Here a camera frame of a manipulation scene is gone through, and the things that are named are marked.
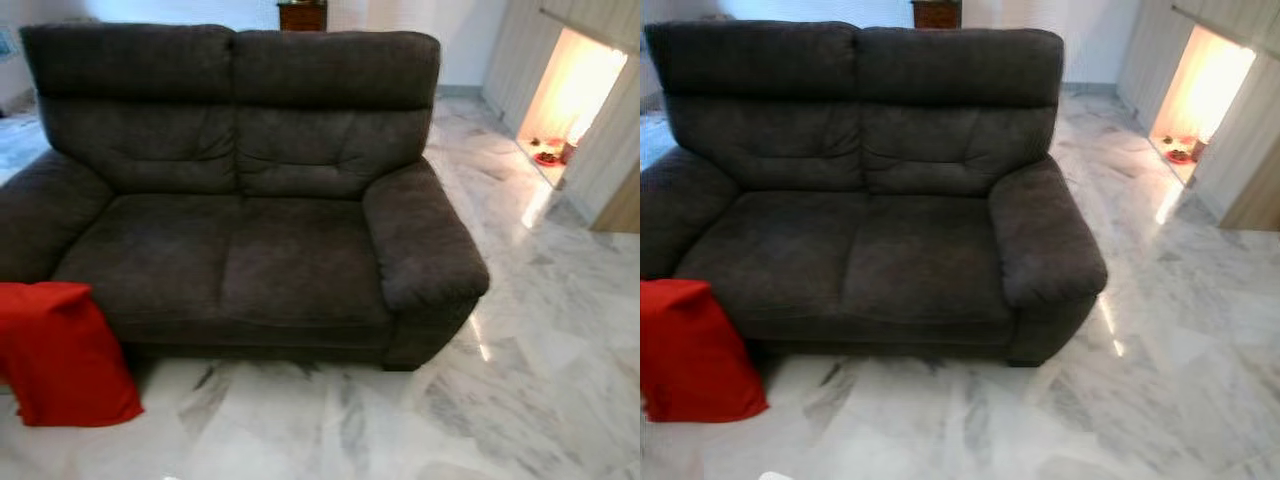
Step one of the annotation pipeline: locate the red pillow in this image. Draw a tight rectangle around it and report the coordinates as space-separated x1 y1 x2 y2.
0 282 145 428
640 279 770 424

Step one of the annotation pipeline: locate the dark grey fabric sofa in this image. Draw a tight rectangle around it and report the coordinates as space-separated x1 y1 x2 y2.
640 20 1109 367
0 22 491 373

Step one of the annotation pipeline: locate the beige wooden cupboard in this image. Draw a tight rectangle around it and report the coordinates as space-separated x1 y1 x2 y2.
482 0 641 234
1115 0 1280 233

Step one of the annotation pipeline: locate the dark wooden cabinet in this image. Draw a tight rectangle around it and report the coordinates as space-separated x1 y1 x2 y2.
277 0 329 33
911 0 963 30

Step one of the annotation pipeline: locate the lit wall niche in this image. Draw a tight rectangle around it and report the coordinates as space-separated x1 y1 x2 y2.
515 27 629 189
1148 25 1257 186

